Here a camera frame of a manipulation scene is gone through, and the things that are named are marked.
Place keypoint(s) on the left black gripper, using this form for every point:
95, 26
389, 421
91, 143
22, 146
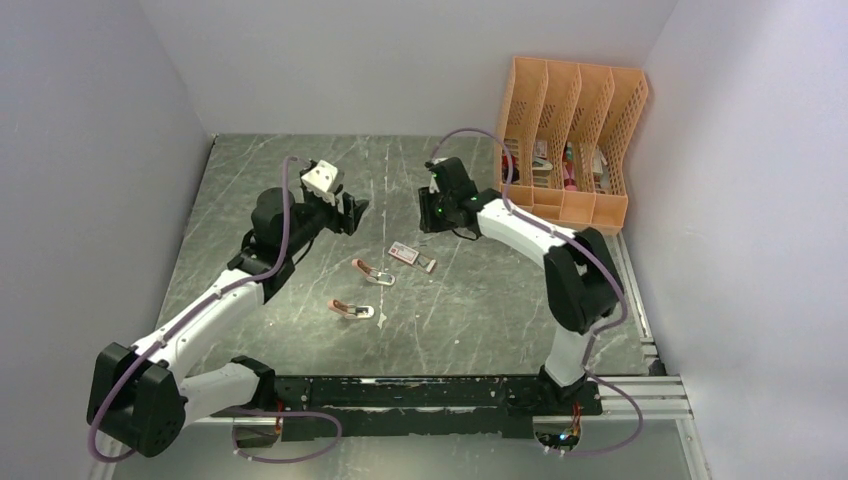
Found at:
338, 221

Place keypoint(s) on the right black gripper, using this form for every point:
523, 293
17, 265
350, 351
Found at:
428, 223

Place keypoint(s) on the red white staple box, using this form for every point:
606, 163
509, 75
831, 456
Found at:
412, 257

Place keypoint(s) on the pink stapler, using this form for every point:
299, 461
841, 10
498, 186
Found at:
372, 274
351, 311

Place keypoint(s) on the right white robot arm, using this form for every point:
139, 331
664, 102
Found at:
582, 284

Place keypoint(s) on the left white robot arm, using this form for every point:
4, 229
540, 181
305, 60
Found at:
142, 396

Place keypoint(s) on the red black item in organizer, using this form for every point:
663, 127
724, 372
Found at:
510, 169

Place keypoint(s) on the pink items in organizer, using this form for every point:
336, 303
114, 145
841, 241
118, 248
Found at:
543, 168

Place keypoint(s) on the orange file organizer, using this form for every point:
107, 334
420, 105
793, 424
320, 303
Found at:
566, 128

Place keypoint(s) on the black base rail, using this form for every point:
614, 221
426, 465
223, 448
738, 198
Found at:
508, 405

